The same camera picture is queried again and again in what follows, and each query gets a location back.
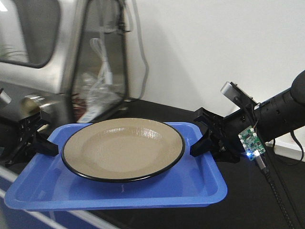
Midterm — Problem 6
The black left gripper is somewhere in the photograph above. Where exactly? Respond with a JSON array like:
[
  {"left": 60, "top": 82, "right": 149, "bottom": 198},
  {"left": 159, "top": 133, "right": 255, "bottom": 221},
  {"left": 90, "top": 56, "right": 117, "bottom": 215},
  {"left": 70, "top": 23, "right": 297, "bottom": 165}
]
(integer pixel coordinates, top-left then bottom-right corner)
[{"left": 0, "top": 111, "right": 58, "bottom": 167}]

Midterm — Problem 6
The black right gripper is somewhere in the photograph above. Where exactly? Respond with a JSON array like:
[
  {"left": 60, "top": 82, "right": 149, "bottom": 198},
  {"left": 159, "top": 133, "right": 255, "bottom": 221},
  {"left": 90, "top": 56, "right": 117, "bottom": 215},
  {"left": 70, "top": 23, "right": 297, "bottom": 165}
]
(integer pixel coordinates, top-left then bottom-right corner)
[{"left": 190, "top": 107, "right": 254, "bottom": 163}]

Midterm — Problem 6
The blue plastic tray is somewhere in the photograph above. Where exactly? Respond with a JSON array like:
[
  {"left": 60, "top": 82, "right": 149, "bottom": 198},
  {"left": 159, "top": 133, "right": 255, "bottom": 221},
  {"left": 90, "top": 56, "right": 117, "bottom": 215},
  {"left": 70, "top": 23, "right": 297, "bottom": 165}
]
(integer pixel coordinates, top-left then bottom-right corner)
[{"left": 4, "top": 122, "right": 227, "bottom": 211}]

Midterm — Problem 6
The beige plate with black rim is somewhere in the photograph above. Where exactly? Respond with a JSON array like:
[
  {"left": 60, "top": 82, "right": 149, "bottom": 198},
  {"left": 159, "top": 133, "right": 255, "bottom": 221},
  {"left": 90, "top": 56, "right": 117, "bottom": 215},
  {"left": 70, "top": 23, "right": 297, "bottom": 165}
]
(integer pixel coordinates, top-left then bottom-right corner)
[{"left": 61, "top": 118, "right": 185, "bottom": 183}]

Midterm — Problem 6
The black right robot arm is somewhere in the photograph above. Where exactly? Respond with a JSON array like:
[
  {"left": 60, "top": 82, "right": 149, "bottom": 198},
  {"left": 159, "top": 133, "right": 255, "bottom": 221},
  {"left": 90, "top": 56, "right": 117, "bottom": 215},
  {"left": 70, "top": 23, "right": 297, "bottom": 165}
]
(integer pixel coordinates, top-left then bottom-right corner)
[{"left": 190, "top": 72, "right": 305, "bottom": 163}]

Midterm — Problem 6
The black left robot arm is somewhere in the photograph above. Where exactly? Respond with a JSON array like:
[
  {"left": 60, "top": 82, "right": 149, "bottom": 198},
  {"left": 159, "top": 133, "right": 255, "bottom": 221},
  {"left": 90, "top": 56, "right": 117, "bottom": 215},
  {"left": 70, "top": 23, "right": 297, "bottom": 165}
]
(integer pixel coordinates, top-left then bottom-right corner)
[{"left": 0, "top": 111, "right": 59, "bottom": 167}]

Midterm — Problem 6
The steel glove box cabinet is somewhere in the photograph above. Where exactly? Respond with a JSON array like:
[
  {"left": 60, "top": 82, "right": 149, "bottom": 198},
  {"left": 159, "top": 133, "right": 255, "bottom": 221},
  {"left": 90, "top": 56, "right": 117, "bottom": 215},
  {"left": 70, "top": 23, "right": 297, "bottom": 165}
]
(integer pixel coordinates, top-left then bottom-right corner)
[{"left": 0, "top": 0, "right": 128, "bottom": 125}]

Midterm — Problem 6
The green circuit board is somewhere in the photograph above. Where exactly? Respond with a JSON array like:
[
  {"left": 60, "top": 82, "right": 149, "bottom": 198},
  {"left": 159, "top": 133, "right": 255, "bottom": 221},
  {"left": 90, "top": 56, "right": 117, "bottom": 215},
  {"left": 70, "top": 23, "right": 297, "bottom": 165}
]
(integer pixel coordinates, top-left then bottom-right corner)
[{"left": 238, "top": 126, "right": 266, "bottom": 160}]

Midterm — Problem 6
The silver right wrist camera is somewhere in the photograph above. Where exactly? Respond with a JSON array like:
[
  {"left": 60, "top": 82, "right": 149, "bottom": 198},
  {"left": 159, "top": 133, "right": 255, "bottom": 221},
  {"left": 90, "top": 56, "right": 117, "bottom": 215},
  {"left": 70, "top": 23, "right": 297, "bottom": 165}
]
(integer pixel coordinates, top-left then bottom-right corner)
[{"left": 220, "top": 81, "right": 258, "bottom": 108}]

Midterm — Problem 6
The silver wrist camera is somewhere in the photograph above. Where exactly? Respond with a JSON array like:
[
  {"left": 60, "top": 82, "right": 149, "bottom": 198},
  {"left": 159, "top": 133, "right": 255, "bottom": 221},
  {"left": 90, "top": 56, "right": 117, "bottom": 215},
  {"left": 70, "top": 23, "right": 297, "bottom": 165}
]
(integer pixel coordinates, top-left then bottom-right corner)
[
  {"left": 0, "top": 88, "right": 11, "bottom": 105},
  {"left": 220, "top": 81, "right": 258, "bottom": 108}
]

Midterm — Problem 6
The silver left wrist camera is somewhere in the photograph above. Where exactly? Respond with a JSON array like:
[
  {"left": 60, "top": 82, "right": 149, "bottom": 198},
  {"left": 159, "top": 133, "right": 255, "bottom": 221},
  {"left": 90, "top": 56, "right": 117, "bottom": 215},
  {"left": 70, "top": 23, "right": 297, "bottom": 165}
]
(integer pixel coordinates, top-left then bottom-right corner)
[{"left": 0, "top": 88, "right": 11, "bottom": 105}]

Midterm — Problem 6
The black braided usb cable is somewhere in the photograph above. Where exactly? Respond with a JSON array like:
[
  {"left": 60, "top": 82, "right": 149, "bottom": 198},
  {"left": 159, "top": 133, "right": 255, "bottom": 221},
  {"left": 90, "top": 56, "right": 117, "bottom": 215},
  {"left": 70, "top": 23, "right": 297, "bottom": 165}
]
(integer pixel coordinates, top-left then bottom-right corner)
[{"left": 255, "top": 156, "right": 301, "bottom": 229}]

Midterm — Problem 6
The grey hanging cable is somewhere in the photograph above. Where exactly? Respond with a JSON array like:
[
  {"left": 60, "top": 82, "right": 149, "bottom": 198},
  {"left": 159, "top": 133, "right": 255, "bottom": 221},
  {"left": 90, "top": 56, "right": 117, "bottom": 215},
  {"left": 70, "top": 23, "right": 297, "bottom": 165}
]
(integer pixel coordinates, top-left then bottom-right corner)
[{"left": 130, "top": 0, "right": 150, "bottom": 100}]

